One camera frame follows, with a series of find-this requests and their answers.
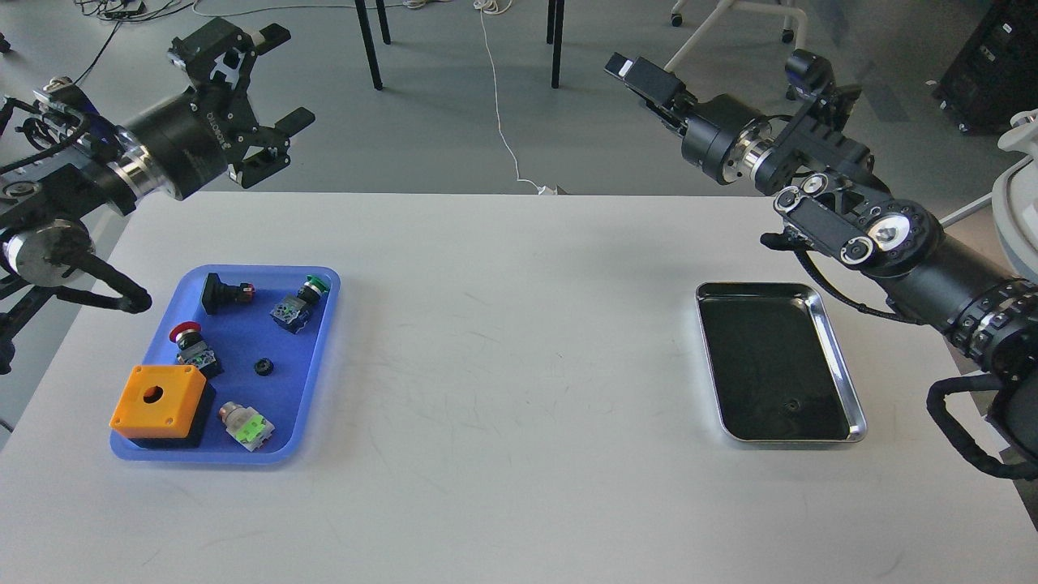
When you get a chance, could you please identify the black table leg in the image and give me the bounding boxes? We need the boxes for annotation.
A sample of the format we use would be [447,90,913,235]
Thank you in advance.
[353,0,392,90]
[546,0,566,89]

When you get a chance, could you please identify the red mushroom push button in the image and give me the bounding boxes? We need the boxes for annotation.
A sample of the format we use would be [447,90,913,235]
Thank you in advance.
[168,319,224,380]

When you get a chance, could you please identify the black cable on floor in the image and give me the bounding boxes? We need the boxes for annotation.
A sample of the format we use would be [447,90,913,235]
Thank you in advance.
[73,0,358,74]

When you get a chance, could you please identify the black table leg right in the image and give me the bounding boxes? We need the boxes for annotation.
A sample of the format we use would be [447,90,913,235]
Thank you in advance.
[546,0,566,89]

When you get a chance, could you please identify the white cable on floor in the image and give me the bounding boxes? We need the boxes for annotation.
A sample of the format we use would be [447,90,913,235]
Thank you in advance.
[474,0,559,197]

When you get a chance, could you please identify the small black gear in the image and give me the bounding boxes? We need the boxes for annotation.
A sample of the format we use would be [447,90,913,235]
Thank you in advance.
[782,397,802,414]
[253,358,274,376]

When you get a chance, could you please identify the black switch with red tip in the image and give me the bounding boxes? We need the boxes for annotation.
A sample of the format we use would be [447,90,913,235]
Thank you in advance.
[200,271,255,316]

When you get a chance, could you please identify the orange and black button box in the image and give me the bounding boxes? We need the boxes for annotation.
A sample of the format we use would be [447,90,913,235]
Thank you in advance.
[109,363,216,449]

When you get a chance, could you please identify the black table leg left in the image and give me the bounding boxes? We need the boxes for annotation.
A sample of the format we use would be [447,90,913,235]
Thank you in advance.
[353,0,392,90]

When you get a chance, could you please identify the white chair base with casters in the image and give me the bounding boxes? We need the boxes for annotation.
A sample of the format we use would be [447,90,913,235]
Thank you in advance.
[663,1,809,71]

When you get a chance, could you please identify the silver metal tray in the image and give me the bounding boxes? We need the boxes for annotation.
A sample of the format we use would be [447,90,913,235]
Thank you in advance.
[696,282,868,446]

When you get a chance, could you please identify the green push button switch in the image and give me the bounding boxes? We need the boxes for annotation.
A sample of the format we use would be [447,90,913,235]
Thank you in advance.
[269,276,331,335]

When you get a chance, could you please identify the black cabinet top right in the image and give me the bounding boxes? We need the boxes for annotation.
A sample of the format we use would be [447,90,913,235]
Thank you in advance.
[932,1,1037,135]

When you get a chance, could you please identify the white robot base right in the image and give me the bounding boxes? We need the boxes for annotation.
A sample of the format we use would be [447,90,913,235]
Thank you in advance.
[941,109,1038,285]

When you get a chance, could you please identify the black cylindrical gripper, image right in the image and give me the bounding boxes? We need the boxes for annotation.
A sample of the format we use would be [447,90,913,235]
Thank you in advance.
[604,53,771,185]

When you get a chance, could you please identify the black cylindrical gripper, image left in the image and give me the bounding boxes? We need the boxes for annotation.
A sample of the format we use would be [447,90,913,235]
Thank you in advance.
[122,18,315,200]

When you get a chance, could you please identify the blue plastic tray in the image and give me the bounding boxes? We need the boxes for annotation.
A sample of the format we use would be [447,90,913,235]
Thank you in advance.
[109,265,342,466]

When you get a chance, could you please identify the silver switch with green block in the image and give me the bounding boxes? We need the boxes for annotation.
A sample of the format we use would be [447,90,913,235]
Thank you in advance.
[217,401,275,452]

